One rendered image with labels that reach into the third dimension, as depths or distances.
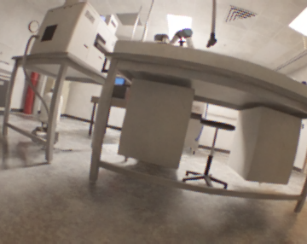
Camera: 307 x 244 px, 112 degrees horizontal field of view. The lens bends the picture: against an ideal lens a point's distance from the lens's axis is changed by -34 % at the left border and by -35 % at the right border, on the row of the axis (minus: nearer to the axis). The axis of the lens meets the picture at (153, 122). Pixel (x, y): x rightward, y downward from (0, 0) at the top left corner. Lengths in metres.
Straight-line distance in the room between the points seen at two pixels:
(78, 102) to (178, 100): 4.36
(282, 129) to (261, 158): 0.32
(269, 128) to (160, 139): 0.90
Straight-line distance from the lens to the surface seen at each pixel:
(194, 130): 3.02
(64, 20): 1.57
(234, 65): 1.01
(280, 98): 1.17
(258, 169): 1.41
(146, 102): 1.20
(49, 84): 4.96
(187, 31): 1.92
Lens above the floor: 0.53
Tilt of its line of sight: 1 degrees down
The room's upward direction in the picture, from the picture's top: 12 degrees clockwise
